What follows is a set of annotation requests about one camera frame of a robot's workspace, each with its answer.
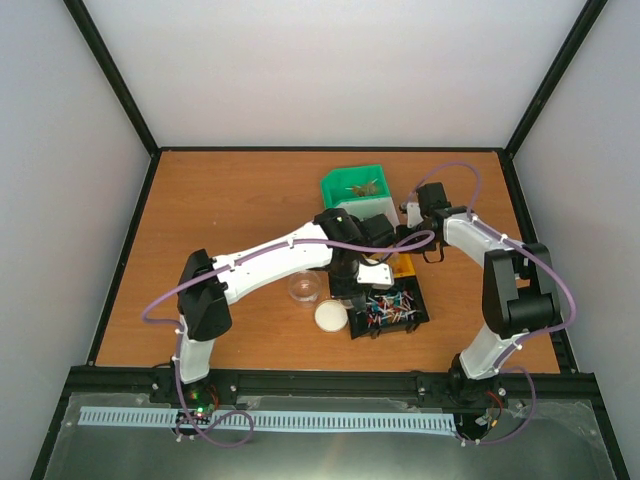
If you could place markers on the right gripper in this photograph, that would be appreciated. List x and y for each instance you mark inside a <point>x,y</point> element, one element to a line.
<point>400,232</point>

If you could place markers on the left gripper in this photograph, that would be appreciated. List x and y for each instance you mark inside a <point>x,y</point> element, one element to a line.
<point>339,291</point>

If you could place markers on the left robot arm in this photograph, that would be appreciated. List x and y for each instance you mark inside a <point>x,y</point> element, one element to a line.
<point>334,241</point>

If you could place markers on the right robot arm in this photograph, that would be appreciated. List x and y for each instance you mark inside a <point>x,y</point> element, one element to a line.
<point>519,295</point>

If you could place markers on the clear glass jar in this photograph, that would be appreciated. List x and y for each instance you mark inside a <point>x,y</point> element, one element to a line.
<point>304,288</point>

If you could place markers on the white jar lid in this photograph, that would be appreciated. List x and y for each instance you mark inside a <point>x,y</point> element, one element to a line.
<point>330,316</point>

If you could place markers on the yellow plastic bin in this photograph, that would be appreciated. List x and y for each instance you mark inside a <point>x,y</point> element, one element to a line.
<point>401,265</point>

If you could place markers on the black plastic bin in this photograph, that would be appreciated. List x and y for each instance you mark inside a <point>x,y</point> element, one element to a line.
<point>400,308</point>

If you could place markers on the white plastic bin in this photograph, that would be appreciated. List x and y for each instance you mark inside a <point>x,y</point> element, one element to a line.
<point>370,206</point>

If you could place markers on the green plastic bin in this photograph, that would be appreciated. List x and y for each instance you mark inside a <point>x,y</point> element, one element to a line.
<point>354,184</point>

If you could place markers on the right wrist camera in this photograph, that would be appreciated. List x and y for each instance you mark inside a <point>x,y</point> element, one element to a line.
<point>412,212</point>

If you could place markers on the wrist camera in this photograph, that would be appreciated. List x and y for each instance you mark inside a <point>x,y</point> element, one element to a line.
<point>379,276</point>
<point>412,212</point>

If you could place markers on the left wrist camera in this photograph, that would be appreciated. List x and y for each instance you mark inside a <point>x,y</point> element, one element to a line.
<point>379,276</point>

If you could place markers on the light blue cable duct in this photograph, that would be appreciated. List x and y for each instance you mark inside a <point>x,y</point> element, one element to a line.
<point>272,421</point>

